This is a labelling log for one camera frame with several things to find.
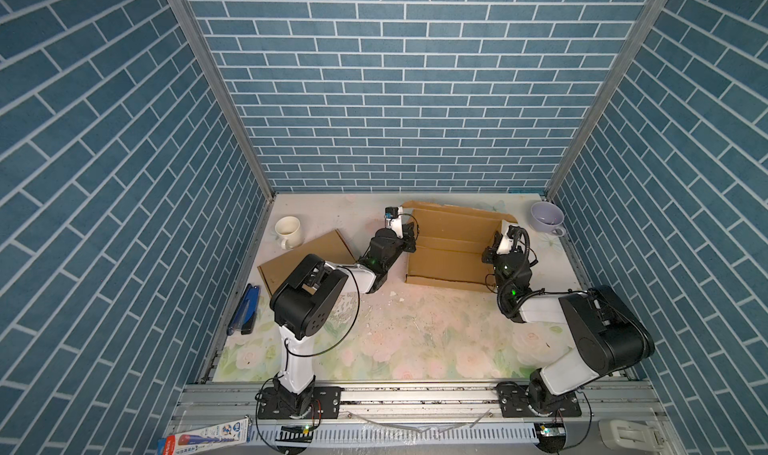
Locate brown cardboard box top sheet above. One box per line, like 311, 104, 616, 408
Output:
257, 229, 358, 296

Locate brown cardboard box sheet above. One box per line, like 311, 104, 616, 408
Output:
403, 201, 517, 293
257, 229, 358, 296

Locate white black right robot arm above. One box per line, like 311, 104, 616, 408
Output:
482, 222, 655, 417

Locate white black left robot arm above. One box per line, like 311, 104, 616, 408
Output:
270, 206, 420, 396

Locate lavender ceramic mug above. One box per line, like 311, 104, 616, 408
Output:
529, 201, 567, 237

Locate white ceramic mug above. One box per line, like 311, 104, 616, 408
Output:
274, 216, 305, 250

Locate white plastic device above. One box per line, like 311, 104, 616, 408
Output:
598, 419, 660, 452

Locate white red blue carton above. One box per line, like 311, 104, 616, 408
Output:
157, 417, 251, 455

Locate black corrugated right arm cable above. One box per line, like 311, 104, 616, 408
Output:
494, 225, 541, 324

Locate white slotted cable duct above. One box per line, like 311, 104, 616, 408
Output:
252, 422, 539, 448

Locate blue object at left wall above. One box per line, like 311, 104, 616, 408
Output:
227, 284, 260, 336

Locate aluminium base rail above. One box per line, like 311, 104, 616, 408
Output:
167, 379, 668, 432

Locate aluminium right corner post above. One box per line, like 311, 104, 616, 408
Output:
544, 0, 669, 201

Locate aluminium corner post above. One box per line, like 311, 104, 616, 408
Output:
544, 0, 669, 201
167, 0, 274, 203

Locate aluminium left corner post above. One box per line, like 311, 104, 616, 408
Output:
167, 0, 274, 203

